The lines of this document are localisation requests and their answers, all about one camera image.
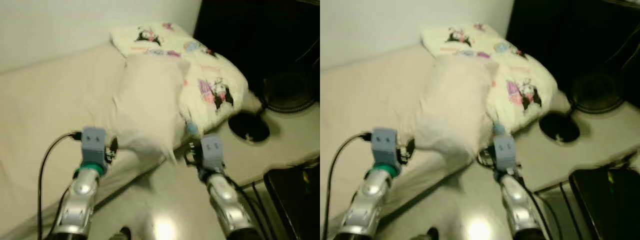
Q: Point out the white pillow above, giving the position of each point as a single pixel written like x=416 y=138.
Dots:
x=455 y=105
x=150 y=100

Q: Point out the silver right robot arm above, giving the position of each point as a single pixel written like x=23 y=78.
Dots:
x=517 y=200
x=225 y=200

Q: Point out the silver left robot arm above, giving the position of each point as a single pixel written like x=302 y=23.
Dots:
x=82 y=195
x=372 y=190

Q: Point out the small light blue object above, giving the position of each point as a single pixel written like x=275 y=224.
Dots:
x=192 y=129
x=498 y=129

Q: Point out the cream cartoon print blanket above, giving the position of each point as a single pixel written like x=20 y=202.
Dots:
x=220 y=75
x=530 y=75

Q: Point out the robot left leg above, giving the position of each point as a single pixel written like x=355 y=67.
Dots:
x=430 y=234
x=122 y=234

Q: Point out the black box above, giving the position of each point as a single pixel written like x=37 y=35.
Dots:
x=295 y=200
x=605 y=205

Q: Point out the black standing fan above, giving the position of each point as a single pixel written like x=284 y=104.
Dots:
x=597 y=92
x=290 y=95

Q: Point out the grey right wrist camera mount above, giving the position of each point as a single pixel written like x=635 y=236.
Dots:
x=505 y=150
x=212 y=150

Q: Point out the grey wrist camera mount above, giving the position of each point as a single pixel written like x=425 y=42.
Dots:
x=505 y=150
x=212 y=150
x=93 y=142
x=384 y=142

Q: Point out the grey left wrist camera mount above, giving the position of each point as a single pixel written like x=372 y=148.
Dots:
x=384 y=142
x=93 y=142

